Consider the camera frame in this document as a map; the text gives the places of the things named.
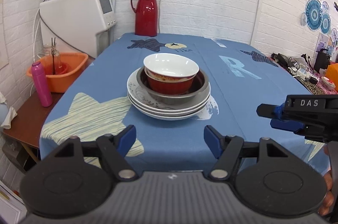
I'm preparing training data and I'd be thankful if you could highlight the white floral deep plate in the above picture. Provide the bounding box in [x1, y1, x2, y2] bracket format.
[127, 67, 211, 112]

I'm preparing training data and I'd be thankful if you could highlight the white crumpled cloth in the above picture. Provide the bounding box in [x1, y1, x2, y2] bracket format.
[0, 93, 17, 132]

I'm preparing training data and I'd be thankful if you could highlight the red thermos jug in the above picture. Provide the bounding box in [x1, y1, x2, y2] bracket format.
[130, 0, 158, 37]

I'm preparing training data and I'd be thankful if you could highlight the black kettle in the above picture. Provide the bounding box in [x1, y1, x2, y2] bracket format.
[314, 49, 330, 73]

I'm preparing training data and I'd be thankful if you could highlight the small white rimmed plate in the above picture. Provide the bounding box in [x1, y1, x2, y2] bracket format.
[128, 88, 211, 116]

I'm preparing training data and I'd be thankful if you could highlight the leopard pattern cloth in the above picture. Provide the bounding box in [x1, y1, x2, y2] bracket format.
[295, 77, 325, 95]

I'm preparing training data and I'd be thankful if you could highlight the glass bottle with sticks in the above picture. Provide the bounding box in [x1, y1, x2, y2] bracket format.
[44, 37, 63, 75]

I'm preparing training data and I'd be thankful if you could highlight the stainless steel bowl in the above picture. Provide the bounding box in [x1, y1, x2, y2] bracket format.
[136, 67, 211, 105]

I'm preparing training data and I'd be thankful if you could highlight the small blue wall decoration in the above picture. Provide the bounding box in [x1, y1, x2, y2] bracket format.
[320, 13, 331, 34]

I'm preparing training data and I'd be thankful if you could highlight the white bowl red pattern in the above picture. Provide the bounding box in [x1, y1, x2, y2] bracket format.
[143, 53, 199, 82]

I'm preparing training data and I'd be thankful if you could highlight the white power strip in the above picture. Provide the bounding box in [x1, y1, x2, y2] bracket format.
[288, 66, 312, 81]

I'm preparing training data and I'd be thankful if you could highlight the small red white bowl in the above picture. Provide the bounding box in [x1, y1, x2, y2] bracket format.
[321, 76, 336, 89]

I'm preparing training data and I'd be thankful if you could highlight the blue star tablecloth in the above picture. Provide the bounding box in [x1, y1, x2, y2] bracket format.
[40, 33, 329, 173]

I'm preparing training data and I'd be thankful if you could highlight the brown wooden side table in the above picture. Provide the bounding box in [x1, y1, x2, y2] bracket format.
[2, 55, 96, 164]

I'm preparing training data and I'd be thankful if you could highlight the orange plastic basin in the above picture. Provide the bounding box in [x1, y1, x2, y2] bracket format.
[37, 52, 89, 93]

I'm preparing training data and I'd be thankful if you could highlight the orange box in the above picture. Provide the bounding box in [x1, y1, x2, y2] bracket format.
[325, 63, 338, 85]

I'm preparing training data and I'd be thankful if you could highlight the pink water bottle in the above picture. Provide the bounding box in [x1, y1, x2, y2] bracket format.
[31, 62, 53, 107]

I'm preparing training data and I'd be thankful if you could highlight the blue round wall decoration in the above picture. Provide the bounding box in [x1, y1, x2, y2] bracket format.
[305, 0, 323, 31]

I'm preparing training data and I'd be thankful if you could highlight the person right hand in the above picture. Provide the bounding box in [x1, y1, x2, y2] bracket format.
[317, 145, 335, 217]

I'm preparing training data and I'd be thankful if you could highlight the white water dispenser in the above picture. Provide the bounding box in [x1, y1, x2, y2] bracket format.
[39, 0, 117, 59]

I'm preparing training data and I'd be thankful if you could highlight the red bowl white inside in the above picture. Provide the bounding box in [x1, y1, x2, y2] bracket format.
[144, 67, 196, 95]

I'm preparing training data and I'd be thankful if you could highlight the large white oval plate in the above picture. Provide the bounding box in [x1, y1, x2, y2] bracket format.
[128, 91, 210, 121]

